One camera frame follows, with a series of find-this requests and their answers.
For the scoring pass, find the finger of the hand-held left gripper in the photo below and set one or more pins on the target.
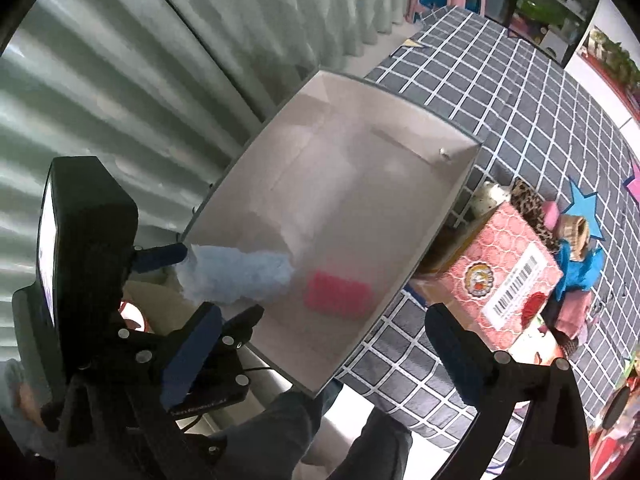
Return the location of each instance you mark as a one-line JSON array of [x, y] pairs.
[[240, 325], [160, 256]]

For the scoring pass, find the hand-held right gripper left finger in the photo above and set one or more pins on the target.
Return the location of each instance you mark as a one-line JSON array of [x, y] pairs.
[[192, 355]]

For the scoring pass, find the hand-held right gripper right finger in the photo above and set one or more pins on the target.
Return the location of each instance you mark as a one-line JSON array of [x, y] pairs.
[[452, 360]]

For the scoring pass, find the light blue fluffy scrunchie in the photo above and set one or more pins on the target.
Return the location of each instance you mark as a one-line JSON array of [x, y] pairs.
[[235, 272]]

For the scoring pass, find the bright blue fluffy scrunchie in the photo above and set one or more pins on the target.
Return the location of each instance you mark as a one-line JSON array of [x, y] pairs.
[[575, 267]]

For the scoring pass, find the leopard print scrunchie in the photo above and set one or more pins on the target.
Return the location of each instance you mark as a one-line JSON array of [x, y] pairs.
[[532, 205]]

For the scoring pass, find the white cardboard box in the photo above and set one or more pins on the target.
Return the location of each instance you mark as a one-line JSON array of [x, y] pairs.
[[350, 185]]

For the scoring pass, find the person's left forearm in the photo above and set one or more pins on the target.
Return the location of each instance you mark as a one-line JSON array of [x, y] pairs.
[[22, 400]]

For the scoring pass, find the red patterned cardboard box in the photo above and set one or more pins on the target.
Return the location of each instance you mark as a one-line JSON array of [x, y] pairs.
[[505, 260]]

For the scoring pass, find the person's leg in jeans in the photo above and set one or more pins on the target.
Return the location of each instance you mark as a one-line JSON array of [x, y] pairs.
[[285, 430], [375, 450]]

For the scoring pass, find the dusty pink scrunchie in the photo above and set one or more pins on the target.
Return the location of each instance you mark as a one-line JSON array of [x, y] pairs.
[[575, 312]]

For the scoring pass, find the black round disc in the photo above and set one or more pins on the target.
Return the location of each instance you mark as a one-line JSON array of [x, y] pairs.
[[617, 407]]

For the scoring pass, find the small pink scrunchie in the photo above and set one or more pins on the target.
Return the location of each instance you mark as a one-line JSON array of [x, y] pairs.
[[552, 215]]

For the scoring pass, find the beige striped scrunchie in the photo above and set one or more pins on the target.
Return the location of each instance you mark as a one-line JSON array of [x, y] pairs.
[[575, 232]]

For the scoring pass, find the grey checked blanket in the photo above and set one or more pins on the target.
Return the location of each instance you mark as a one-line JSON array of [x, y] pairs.
[[525, 110]]

